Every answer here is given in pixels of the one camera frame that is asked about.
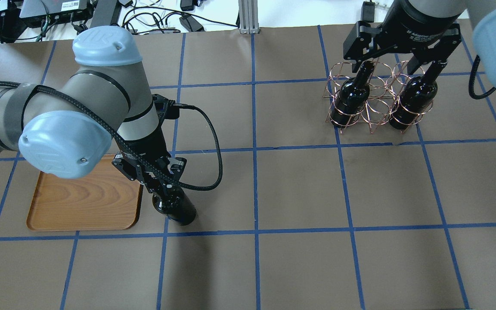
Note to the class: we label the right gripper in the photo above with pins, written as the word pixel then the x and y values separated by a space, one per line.
pixel 416 22

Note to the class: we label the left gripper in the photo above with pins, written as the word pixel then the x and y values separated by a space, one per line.
pixel 150 145

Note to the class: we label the dark wine bottle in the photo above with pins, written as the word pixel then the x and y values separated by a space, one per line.
pixel 351 98
pixel 418 93
pixel 171 201

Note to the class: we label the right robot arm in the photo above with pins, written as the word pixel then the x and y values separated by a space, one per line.
pixel 482 14

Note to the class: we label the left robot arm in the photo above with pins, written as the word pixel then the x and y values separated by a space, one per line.
pixel 66 132

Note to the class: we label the wooden tray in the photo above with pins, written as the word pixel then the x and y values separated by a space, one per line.
pixel 103 200

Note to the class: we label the black power adapter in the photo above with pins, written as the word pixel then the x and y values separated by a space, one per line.
pixel 190 24

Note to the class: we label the copper wire bottle basket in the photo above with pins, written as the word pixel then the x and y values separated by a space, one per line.
pixel 383 100

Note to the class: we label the aluminium frame post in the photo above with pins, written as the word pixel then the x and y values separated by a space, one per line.
pixel 248 17

